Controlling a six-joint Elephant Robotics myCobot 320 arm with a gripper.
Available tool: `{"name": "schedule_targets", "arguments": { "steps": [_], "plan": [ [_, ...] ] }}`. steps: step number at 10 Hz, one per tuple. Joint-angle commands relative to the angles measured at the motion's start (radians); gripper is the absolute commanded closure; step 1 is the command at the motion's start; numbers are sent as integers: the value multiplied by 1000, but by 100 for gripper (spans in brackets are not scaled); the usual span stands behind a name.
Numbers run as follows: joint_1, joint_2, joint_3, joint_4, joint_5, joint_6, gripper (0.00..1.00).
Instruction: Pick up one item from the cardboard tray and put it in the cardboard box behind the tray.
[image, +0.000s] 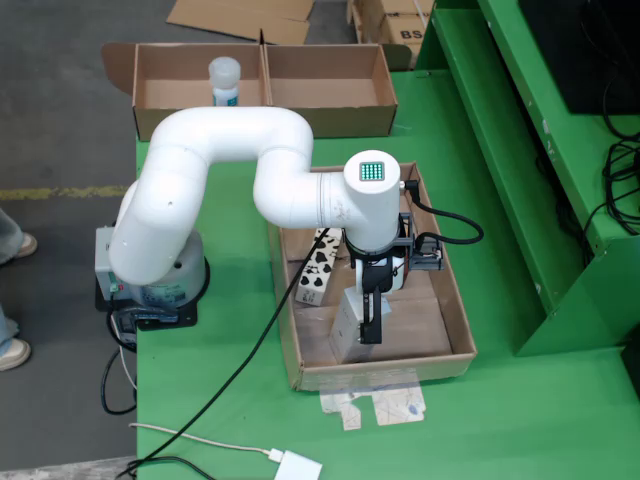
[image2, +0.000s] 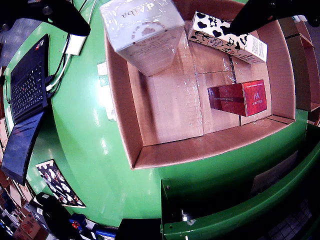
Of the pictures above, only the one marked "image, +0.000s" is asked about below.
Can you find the beige sneaker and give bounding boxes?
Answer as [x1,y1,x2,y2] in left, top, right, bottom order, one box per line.
[9,232,39,260]
[0,337,32,372]

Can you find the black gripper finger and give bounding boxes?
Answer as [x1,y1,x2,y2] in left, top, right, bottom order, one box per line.
[357,264,394,346]

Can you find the shallow cardboard tray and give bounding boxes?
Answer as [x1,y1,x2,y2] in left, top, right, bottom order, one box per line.
[267,160,479,393]

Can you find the grey robot control box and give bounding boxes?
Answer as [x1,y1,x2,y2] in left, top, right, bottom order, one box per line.
[94,225,146,304]

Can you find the white usb adapter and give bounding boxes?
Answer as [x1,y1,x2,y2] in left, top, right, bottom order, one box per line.
[269,448,324,480]

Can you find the blue jeans leg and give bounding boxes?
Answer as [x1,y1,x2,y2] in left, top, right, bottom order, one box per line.
[0,304,20,351]
[0,209,25,266]

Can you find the short black camera cable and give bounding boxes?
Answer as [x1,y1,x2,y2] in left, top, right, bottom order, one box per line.
[402,179,485,261]

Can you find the white bottle teal label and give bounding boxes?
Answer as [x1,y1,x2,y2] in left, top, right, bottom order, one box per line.
[208,56,242,108]

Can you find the black computer monitor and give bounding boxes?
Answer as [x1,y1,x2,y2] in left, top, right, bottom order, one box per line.
[517,0,640,115]

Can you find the flattened white paper carton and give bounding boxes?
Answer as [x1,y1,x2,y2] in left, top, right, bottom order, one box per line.
[318,382,427,432]

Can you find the white usb cable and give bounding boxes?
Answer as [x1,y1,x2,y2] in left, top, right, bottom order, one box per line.
[128,422,274,457]

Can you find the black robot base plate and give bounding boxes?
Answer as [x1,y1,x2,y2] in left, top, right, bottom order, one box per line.
[94,277,199,332]

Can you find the black power cable loop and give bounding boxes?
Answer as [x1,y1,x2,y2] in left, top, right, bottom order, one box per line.
[101,309,139,416]

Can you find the tangled black cables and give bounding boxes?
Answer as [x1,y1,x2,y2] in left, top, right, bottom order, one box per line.
[537,74,640,261]

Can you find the open brown cardboard box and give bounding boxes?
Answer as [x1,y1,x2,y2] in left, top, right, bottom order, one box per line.
[262,43,414,140]
[101,42,271,142]

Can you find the long black cable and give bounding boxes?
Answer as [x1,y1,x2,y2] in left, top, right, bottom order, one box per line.
[124,227,332,480]

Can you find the cow print carton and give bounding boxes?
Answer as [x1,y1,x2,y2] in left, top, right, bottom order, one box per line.
[294,228,346,306]

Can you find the strapped printed cardboard box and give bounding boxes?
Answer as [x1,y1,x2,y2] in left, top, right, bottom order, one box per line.
[349,0,436,57]

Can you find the tall white cosmetic box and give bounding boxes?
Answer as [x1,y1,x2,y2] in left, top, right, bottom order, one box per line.
[328,287,386,365]

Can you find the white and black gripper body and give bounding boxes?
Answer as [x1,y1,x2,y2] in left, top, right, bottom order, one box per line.
[348,248,409,294]

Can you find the green metal shelf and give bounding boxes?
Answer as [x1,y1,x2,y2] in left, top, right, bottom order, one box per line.
[414,0,640,359]

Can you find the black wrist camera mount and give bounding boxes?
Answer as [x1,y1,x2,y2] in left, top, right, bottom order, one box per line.
[344,212,446,274]

